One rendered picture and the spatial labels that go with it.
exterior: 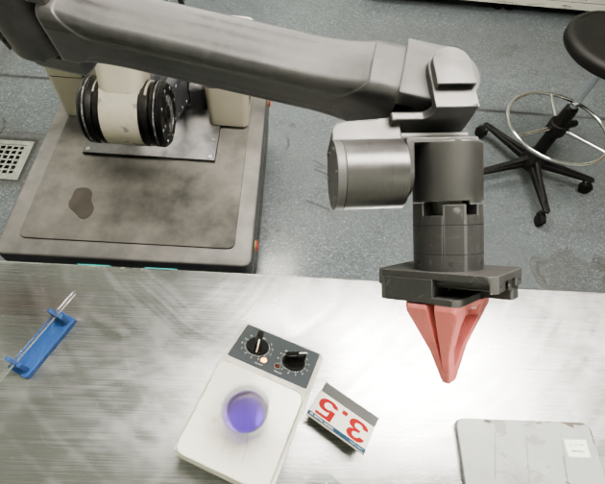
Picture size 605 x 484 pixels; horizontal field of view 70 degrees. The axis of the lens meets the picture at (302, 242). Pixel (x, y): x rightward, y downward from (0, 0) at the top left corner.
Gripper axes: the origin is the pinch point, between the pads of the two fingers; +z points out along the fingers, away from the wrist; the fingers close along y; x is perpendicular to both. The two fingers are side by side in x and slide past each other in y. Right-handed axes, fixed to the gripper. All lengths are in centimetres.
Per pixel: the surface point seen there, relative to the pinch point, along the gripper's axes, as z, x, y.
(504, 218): -9, 151, -44
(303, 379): 8.4, 6.5, -23.4
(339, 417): 14.3, 10.5, -20.6
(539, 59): -92, 230, -51
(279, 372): 7.3, 4.4, -25.8
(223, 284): -2.7, 7.8, -42.0
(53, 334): 3, -14, -55
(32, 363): 6, -17, -54
